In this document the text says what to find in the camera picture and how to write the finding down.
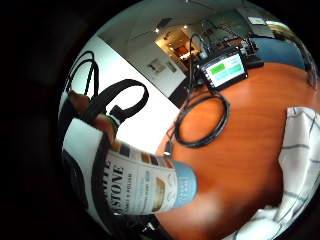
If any white labelled can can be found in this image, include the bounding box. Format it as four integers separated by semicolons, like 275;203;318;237
61;118;200;218

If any black monitor with lit screen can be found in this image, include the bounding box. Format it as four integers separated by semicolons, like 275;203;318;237
195;46;250;92

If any white checked cloth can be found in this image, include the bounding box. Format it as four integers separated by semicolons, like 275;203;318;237
223;106;320;240

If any blue partition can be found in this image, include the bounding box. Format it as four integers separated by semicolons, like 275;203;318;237
250;35;306;70

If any grey wall poster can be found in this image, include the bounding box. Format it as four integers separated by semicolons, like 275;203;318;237
146;57;167;75

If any coiled black cable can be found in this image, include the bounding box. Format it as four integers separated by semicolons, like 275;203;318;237
161;89;232;158

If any thin black upright cable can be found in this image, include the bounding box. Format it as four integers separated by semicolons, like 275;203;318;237
187;32;208;92

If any white wall notice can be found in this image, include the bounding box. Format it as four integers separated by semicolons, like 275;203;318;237
247;15;267;26

